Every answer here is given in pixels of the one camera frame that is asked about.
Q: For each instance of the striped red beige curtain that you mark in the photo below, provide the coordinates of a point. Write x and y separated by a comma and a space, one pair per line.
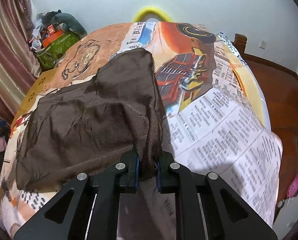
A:
19, 68

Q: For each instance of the pink slipper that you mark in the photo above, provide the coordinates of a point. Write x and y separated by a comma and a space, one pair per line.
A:
292, 188

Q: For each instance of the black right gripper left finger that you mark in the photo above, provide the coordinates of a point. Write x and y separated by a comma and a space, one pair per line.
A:
87, 207

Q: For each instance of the wooden bed post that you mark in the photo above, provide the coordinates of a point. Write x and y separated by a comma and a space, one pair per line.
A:
240, 43

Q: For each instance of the green storage bag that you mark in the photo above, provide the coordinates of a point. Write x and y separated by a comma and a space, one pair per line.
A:
49, 56

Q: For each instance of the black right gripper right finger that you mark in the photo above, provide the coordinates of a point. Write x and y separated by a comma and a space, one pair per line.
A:
206, 206

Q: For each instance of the dark brown cloth garment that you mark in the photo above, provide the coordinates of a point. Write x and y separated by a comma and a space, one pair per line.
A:
88, 126

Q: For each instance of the newspaper print bed cover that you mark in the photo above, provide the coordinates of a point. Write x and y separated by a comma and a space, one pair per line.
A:
212, 116

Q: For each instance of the bamboo folding lap table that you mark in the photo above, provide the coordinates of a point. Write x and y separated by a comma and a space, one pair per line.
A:
30, 97

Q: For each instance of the grey plush toy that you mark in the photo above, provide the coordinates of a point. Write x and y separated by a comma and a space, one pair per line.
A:
69, 22

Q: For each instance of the yellow curved foam tube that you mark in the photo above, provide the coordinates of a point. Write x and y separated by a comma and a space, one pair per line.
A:
151, 12

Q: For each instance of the white wall socket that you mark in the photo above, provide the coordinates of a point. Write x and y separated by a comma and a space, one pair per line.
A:
262, 44

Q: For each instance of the orange box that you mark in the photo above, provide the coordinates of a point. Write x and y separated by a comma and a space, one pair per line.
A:
52, 38

